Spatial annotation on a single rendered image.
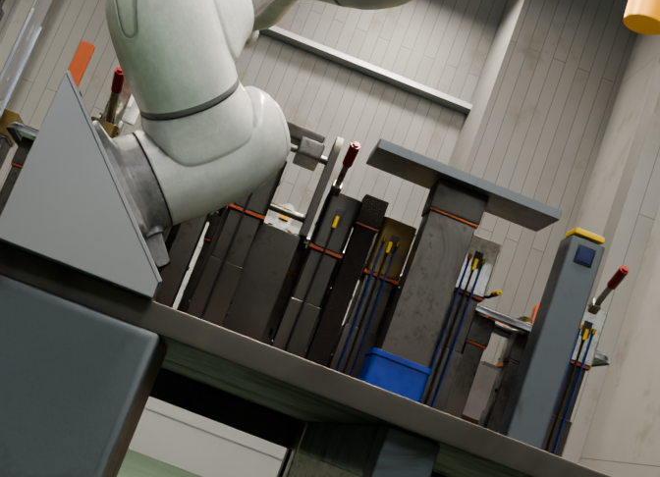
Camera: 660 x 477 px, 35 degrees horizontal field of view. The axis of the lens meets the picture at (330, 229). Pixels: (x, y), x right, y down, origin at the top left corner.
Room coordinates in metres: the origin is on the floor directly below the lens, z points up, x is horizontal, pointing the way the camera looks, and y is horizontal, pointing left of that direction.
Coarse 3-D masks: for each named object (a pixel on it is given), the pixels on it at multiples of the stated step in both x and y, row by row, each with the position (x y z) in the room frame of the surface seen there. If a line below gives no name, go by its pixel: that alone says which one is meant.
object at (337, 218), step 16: (336, 208) 2.03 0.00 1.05; (352, 208) 2.03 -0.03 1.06; (320, 224) 2.03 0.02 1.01; (336, 224) 2.02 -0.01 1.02; (352, 224) 2.03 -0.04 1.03; (320, 240) 2.03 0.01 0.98; (336, 240) 2.03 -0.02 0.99; (320, 256) 2.04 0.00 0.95; (336, 256) 2.03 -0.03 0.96; (304, 272) 2.04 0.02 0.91; (320, 272) 2.04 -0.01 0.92; (304, 288) 2.04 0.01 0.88; (320, 288) 2.04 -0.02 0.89; (288, 304) 2.03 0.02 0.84; (304, 304) 2.03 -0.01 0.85; (288, 320) 2.03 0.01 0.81; (304, 320) 2.03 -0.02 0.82; (288, 336) 2.03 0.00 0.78; (304, 336) 2.03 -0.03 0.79; (304, 352) 2.05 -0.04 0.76
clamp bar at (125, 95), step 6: (126, 84) 2.08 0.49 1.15; (126, 90) 2.08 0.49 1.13; (120, 96) 2.08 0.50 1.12; (126, 96) 2.08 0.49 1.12; (108, 102) 2.09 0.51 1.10; (120, 102) 2.09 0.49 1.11; (126, 102) 2.09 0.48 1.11; (120, 108) 2.09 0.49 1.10; (120, 114) 2.09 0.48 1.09; (120, 120) 2.10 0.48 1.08
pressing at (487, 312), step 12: (12, 132) 2.22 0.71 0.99; (24, 132) 2.20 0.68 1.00; (36, 132) 2.13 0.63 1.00; (480, 312) 2.27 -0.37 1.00; (492, 312) 2.20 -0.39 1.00; (504, 324) 2.28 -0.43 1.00; (516, 324) 2.20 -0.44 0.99; (528, 324) 2.21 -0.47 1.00; (504, 336) 2.39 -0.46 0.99; (600, 360) 2.28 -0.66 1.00
